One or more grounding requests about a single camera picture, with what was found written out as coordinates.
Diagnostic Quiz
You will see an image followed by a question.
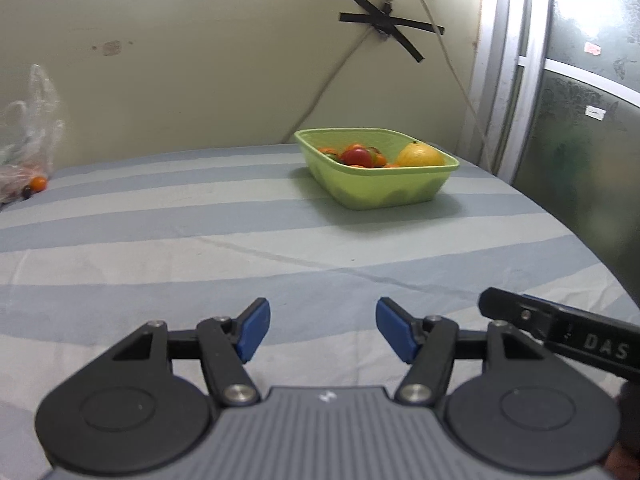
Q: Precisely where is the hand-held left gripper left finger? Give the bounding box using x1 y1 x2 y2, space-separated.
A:
107 297 271 407

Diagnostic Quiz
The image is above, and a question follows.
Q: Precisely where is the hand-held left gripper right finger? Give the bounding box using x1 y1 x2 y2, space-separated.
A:
376 297 551 406

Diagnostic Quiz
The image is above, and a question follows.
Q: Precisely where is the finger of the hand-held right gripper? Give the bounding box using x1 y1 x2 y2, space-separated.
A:
478 287 551 344

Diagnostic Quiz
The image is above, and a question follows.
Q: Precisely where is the green plastic basin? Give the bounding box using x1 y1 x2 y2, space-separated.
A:
294 127 461 211

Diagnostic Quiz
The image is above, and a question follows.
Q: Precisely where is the red and green tomato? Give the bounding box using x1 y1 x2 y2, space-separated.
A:
340 144 375 167

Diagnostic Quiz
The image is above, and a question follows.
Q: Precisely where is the striped tablecloth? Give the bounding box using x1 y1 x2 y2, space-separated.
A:
0 141 626 480

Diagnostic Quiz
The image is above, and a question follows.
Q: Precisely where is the dark glass door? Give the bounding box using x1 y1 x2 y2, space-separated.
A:
510 0 640 308

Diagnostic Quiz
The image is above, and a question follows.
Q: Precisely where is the yellow grapefruit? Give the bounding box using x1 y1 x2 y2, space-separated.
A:
396 142 446 168

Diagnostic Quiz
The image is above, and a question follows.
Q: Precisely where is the black tape strip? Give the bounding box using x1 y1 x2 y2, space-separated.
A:
339 11 445 36
348 0 425 63

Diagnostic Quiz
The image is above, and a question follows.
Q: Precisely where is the clear plastic bag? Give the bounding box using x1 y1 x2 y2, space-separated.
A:
0 64 68 206

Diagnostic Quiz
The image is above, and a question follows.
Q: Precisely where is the white door frame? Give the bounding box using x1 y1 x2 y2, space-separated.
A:
462 0 551 186

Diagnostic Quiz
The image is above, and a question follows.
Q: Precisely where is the long white cable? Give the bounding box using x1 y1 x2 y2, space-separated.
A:
406 0 495 171

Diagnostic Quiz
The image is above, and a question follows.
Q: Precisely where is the thin grey cable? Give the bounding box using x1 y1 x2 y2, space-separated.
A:
281 34 387 144

